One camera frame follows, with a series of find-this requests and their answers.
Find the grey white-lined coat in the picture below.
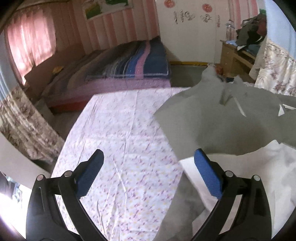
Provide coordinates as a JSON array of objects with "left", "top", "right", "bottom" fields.
[{"left": 154, "top": 65, "right": 295, "bottom": 235}]

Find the pile of dark clothes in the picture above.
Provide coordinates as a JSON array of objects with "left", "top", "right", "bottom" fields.
[{"left": 236, "top": 14, "right": 267, "bottom": 46}]

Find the white box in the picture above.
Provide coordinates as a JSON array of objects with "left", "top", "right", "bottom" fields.
[{"left": 0, "top": 133, "right": 50, "bottom": 189}]

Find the floral curtain left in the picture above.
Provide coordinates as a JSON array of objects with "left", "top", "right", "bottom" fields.
[{"left": 1, "top": 86, "right": 64, "bottom": 163}]

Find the floral pink bed sheet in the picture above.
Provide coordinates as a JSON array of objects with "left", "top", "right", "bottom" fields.
[{"left": 52, "top": 88, "right": 183, "bottom": 240}]

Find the low bed purple cover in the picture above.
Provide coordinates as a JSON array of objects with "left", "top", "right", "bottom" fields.
[{"left": 24, "top": 38, "right": 172, "bottom": 110}]

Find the blue floral curtain right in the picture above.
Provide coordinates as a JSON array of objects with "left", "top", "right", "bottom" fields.
[{"left": 254, "top": 1, "right": 295, "bottom": 96}]

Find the small yellow object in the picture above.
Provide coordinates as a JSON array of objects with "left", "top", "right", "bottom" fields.
[{"left": 52, "top": 66, "right": 64, "bottom": 75}]

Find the red box on floor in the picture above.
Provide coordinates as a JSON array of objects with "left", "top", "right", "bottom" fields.
[{"left": 215, "top": 65, "right": 223, "bottom": 76}]

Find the wooden desk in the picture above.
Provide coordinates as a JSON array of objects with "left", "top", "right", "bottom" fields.
[{"left": 220, "top": 40, "right": 256, "bottom": 77}]

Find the striped blue pink quilt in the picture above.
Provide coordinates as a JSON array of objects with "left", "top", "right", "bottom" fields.
[{"left": 86, "top": 36, "right": 171, "bottom": 80}]

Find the pink window curtain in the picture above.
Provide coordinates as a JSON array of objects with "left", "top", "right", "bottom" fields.
[{"left": 6, "top": 4, "right": 57, "bottom": 85}]

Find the white wardrobe with decals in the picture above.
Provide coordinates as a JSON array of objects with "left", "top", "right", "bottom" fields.
[{"left": 156, "top": 0, "right": 230, "bottom": 63}]

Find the framed green landscape picture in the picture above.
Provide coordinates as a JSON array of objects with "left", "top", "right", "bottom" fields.
[{"left": 81, "top": 0, "right": 133, "bottom": 20}]

